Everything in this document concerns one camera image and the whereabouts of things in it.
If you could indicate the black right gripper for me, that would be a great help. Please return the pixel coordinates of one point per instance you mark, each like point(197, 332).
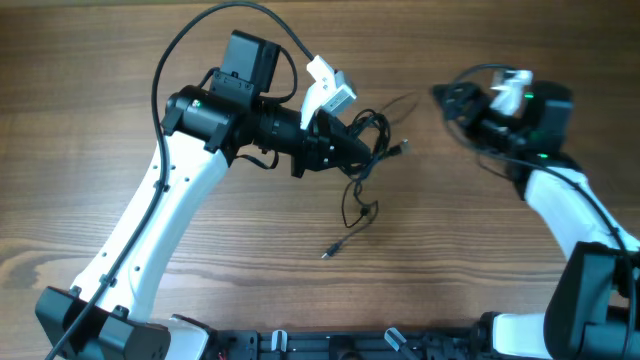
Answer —
point(468, 92)

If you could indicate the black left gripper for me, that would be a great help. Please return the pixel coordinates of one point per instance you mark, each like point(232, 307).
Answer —
point(319, 146)

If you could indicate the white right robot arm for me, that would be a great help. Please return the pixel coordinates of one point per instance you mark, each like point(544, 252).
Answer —
point(594, 310)

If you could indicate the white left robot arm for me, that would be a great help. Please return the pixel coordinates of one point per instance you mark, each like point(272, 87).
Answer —
point(106, 313)

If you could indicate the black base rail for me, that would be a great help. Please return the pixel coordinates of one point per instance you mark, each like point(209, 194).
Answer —
point(390, 344)

